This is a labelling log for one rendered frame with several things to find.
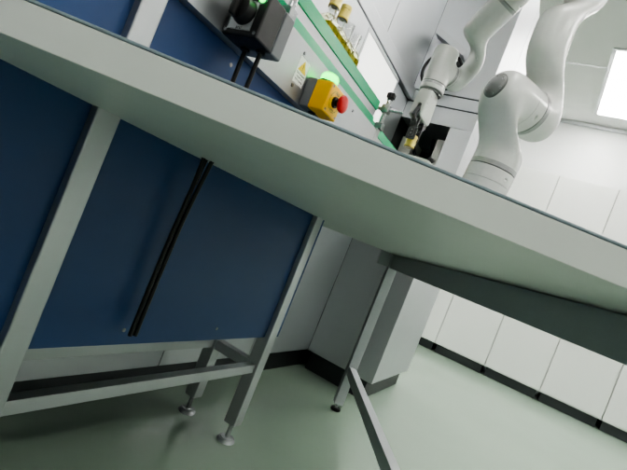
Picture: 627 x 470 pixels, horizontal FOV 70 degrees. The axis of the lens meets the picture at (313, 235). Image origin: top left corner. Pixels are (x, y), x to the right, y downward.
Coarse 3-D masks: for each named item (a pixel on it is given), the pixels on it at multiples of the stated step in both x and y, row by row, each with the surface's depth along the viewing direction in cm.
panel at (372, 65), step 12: (372, 48) 179; (360, 60) 174; (372, 60) 182; (384, 60) 190; (360, 72) 177; (372, 72) 185; (384, 72) 194; (372, 84) 188; (384, 84) 198; (384, 96) 202
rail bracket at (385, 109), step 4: (388, 92) 143; (392, 92) 142; (388, 96) 142; (392, 96) 142; (396, 96) 143; (388, 100) 143; (392, 100) 143; (384, 104) 143; (388, 104) 142; (380, 108) 144; (384, 108) 142; (388, 108) 142; (384, 112) 142; (388, 112) 143; (392, 112) 142; (396, 112) 141; (400, 112) 140; (384, 116) 143; (380, 120) 143; (376, 124) 143; (380, 124) 142; (380, 128) 142
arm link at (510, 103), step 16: (496, 80) 110; (512, 80) 107; (528, 80) 108; (496, 96) 109; (512, 96) 107; (528, 96) 108; (544, 96) 111; (480, 112) 115; (496, 112) 110; (512, 112) 107; (528, 112) 110; (544, 112) 111; (480, 128) 117; (496, 128) 111; (512, 128) 109; (528, 128) 114; (480, 144) 116; (496, 144) 112; (512, 144) 110; (480, 160) 113; (496, 160) 111; (512, 160) 111
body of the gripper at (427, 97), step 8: (424, 88) 149; (416, 96) 149; (424, 96) 147; (432, 96) 148; (440, 96) 151; (416, 104) 148; (424, 104) 147; (432, 104) 150; (424, 112) 147; (432, 112) 153; (424, 120) 150
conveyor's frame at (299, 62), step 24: (144, 0) 64; (192, 0) 70; (216, 0) 74; (144, 24) 65; (216, 24) 76; (288, 48) 93; (264, 72) 90; (288, 72) 96; (312, 72) 103; (288, 96) 99; (336, 120) 119; (360, 120) 131
